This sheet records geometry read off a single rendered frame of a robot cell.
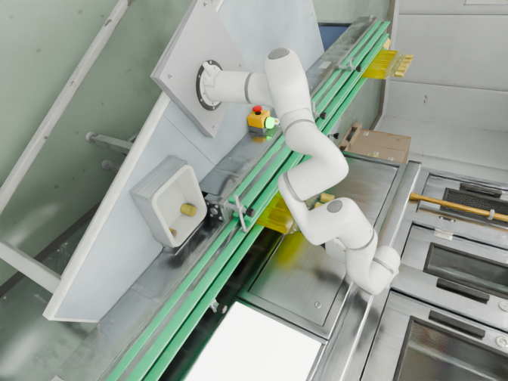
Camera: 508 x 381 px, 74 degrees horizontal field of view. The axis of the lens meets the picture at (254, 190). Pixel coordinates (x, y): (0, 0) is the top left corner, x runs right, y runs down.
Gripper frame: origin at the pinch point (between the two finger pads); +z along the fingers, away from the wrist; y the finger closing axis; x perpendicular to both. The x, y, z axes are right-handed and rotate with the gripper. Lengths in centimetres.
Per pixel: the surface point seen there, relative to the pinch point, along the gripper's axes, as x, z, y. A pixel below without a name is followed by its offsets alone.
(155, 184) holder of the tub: 34, 28, 34
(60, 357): 85, 41, -14
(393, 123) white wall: -514, 216, -324
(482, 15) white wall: -571, 126, -127
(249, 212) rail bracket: 15.7, 12.8, 16.3
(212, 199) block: 18.9, 27.9, 15.5
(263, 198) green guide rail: 2.5, 21.7, 6.0
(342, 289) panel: 6.2, -15.5, -11.9
